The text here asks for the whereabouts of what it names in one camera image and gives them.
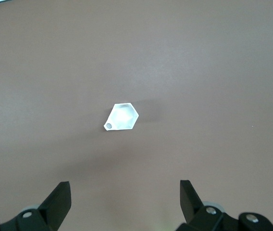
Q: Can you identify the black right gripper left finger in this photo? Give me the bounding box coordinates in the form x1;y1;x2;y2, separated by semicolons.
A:
0;181;72;231

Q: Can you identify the white faceted cup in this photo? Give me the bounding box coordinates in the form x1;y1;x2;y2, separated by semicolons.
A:
102;102;139;132

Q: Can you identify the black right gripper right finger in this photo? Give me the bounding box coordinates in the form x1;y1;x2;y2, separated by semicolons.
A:
174;180;273;231

